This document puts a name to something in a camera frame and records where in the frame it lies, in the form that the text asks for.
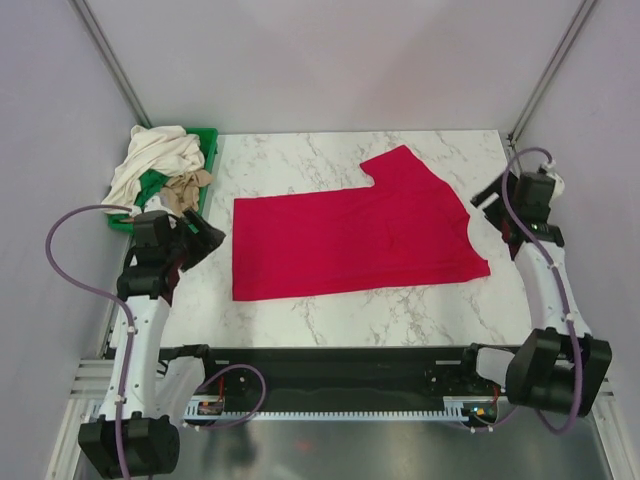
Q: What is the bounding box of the red t shirt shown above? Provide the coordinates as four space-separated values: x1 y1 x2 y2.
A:
232 146 491 302

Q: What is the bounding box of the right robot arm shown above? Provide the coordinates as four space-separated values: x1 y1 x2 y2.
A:
457 170 612 417

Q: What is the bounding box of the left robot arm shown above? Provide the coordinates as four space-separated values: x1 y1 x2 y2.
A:
78 209 225 479

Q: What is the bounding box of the beige tan t shirt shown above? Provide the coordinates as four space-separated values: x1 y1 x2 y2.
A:
160 169 213 216

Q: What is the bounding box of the green t shirt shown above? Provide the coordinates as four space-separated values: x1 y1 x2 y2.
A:
134 169 169 209

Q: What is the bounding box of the cream white t shirt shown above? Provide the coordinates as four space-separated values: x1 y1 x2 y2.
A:
102 125 205 207

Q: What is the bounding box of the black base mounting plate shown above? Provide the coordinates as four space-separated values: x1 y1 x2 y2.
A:
159 344 496 412

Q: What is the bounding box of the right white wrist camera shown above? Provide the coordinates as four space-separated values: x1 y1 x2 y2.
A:
538 160 566 200

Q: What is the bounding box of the aluminium front rail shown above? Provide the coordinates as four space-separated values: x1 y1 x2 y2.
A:
71 359 614 398

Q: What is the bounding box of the right aluminium frame post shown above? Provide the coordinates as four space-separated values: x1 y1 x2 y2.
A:
503 0 600 151

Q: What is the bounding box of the aluminium frame post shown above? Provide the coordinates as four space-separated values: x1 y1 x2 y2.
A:
503 0 600 151
69 0 153 129

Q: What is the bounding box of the white slotted cable duct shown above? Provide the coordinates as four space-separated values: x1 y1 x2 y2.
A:
183 396 497 422

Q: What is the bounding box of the left aluminium frame post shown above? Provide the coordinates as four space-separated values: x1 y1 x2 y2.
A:
69 0 153 129

